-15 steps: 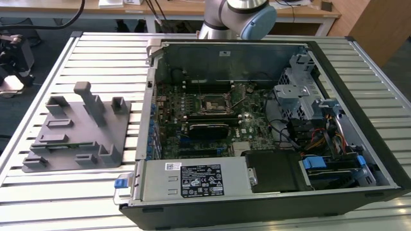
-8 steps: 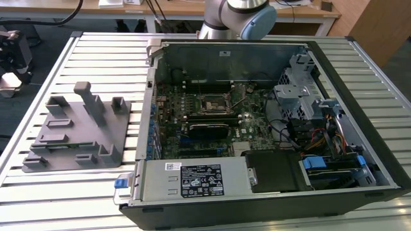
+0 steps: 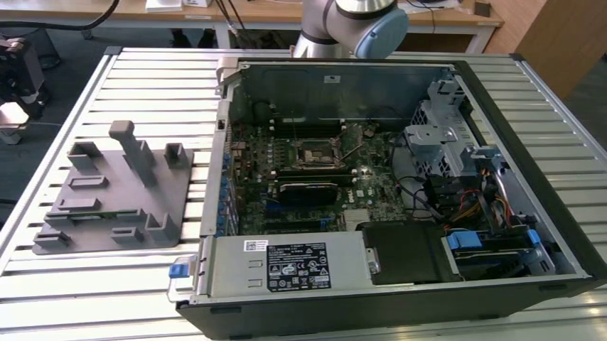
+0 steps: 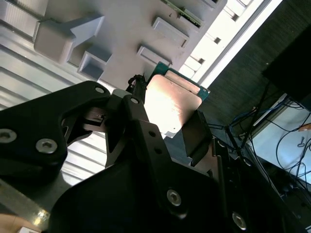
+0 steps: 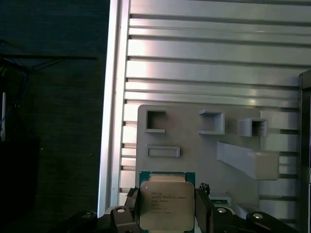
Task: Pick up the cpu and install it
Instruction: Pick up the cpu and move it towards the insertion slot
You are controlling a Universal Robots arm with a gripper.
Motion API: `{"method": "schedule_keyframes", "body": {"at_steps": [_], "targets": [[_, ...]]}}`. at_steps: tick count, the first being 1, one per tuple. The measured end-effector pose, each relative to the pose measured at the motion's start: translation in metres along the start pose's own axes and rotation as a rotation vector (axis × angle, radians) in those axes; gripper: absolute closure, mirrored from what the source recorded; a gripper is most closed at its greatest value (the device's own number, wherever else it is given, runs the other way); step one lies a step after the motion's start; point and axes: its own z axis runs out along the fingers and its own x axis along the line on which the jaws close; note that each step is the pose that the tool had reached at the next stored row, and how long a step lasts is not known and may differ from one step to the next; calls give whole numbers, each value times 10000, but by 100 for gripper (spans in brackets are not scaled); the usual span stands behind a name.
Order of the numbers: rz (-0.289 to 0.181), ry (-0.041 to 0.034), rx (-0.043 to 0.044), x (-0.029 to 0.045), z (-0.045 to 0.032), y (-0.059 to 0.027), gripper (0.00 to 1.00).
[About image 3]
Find black mesh waste bin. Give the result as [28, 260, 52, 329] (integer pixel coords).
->
[40, 28, 62, 69]

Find silver support bar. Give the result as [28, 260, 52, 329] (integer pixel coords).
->
[461, 145, 540, 235]

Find wooden cabinet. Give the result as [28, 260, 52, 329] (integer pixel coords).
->
[484, 0, 607, 101]

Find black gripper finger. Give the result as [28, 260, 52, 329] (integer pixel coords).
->
[25, 88, 48, 120]

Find metal drive cage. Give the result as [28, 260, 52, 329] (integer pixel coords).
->
[401, 80, 480, 178]

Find black power supply label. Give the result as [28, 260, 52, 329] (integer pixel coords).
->
[265, 243, 332, 293]

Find blue disk carrier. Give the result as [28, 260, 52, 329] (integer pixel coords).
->
[444, 229, 484, 252]

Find black graphics card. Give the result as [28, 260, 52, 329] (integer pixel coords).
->
[277, 181, 340, 207]

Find black PC case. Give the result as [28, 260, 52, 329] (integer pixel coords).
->
[174, 53, 607, 341]

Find silver chipset heatsink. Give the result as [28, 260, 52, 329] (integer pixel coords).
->
[343, 209, 372, 231]

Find green motherboard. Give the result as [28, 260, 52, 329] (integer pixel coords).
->
[225, 120, 419, 237]

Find coloured wire bundle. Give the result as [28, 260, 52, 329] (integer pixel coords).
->
[440, 188, 516, 232]

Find long black expansion slot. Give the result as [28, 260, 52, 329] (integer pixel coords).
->
[263, 220, 320, 231]

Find large white box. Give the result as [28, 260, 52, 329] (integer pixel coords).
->
[144, 0, 184, 13]

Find black ribbed plastic bracket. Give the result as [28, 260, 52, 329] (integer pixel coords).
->
[423, 175, 468, 223]

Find silver power supply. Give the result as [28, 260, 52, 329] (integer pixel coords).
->
[188, 232, 380, 298]

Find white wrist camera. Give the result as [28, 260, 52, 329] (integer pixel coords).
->
[6, 38, 41, 106]

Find metal socket cover frame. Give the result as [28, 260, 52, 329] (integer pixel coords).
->
[333, 122, 369, 161]

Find black plastic shroud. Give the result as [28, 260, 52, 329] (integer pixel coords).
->
[355, 220, 464, 286]

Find green RAM stick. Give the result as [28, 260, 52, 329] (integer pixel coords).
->
[70, 210, 140, 218]

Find wooden desk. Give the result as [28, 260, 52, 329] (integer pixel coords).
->
[0, 0, 504, 54]

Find black CPU socket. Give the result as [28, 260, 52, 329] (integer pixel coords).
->
[292, 137, 343, 169]

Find black RAM slot white clips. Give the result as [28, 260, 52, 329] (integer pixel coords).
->
[272, 170, 357, 176]
[277, 177, 357, 185]
[268, 124, 347, 134]
[268, 118, 347, 126]

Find grey parts rack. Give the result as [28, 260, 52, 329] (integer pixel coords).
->
[30, 119, 195, 256]

